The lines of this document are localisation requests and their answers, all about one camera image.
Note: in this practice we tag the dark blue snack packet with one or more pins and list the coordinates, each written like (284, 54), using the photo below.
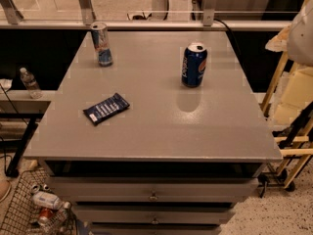
(106, 109)

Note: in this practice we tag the blue pepsi can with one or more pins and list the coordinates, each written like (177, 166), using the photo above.
(194, 64)

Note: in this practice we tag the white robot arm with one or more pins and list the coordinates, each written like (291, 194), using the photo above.
(300, 42)

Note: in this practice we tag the grey drawer cabinet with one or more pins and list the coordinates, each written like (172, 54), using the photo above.
(177, 160)

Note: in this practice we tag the white bottle in basket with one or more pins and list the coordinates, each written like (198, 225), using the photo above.
(47, 200)

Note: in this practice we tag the silver blue redbull can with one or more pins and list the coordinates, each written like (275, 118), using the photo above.
(100, 39)

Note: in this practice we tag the wire mesh basket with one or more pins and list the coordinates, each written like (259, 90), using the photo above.
(21, 217)

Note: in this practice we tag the black side table frame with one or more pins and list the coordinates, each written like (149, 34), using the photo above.
(19, 116)

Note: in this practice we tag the red can in basket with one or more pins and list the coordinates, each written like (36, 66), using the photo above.
(44, 216)

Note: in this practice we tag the clear plastic water bottle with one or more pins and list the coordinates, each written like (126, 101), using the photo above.
(30, 83)

